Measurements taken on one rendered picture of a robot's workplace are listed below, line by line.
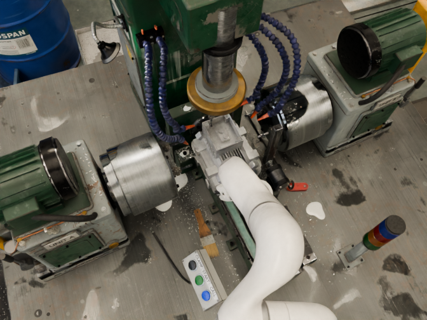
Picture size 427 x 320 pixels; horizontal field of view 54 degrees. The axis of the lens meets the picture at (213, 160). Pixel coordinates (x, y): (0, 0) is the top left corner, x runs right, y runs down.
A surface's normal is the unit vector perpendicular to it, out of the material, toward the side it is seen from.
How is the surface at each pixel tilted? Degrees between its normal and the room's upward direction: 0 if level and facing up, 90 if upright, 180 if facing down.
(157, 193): 66
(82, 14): 0
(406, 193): 0
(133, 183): 32
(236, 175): 25
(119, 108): 0
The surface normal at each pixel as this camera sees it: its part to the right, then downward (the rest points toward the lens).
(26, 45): 0.40, 0.83
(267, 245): -0.69, -0.32
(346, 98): 0.02, -0.44
